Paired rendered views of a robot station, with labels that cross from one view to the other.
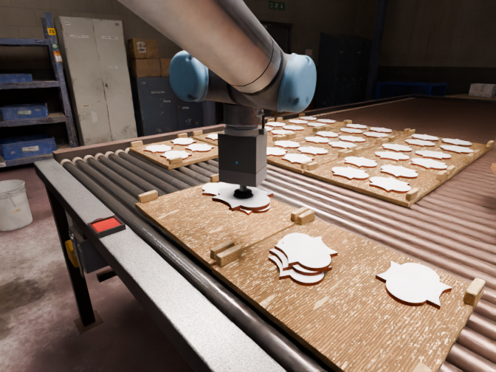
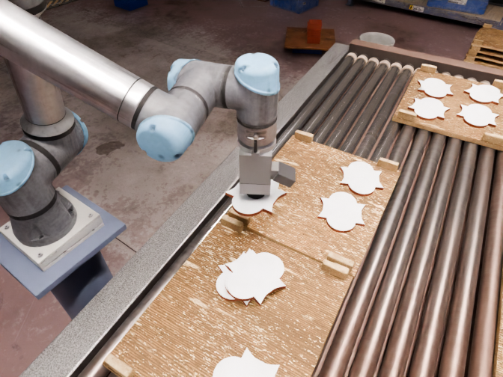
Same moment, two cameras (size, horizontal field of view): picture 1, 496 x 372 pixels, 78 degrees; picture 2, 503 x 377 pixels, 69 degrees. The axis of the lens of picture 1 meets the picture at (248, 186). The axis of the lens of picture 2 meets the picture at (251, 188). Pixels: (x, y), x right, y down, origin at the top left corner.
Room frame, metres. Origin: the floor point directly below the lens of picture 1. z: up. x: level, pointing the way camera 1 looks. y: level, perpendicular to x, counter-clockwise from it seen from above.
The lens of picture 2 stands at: (0.42, -0.53, 1.65)
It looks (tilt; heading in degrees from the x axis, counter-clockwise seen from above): 45 degrees down; 71
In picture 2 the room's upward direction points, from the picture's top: straight up
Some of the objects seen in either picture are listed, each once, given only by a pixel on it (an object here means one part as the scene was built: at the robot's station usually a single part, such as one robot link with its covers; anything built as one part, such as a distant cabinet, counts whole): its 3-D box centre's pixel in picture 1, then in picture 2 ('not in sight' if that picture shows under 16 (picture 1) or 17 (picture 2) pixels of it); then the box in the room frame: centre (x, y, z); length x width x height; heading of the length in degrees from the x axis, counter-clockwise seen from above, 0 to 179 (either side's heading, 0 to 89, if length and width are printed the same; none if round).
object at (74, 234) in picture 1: (91, 246); not in sight; (0.89, 0.53, 0.77); 0.14 x 0.11 x 0.18; 42
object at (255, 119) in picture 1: (243, 115); (257, 129); (0.62, 0.01, 1.24); 0.08 x 0.08 x 0.05
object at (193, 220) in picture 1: (219, 211); (317, 194); (0.82, 0.08, 0.93); 0.41 x 0.35 x 0.02; 41
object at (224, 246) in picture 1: (222, 249); (239, 216); (0.59, 0.06, 0.95); 0.06 x 0.02 x 0.03; 131
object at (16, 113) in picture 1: (26, 111); not in sight; (4.25, 3.01, 0.72); 0.50 x 0.38 x 0.16; 118
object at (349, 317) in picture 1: (340, 280); (238, 318); (0.51, -0.19, 0.93); 0.41 x 0.35 x 0.02; 42
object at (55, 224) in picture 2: not in sight; (38, 211); (0.11, 0.23, 0.96); 0.15 x 0.15 x 0.10
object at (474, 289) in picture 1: (474, 291); not in sight; (0.45, -0.42, 0.95); 0.06 x 0.02 x 0.03; 132
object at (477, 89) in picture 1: (483, 90); not in sight; (5.93, -4.34, 0.86); 0.37 x 0.30 x 0.22; 36
